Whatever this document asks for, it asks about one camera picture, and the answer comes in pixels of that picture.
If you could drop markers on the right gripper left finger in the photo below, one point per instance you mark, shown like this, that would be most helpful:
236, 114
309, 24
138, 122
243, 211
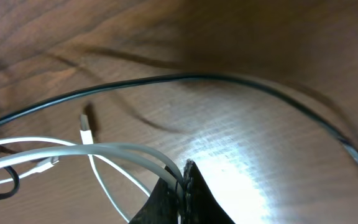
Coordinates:
161, 207

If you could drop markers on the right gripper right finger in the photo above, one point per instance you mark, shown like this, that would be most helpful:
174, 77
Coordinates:
200, 205

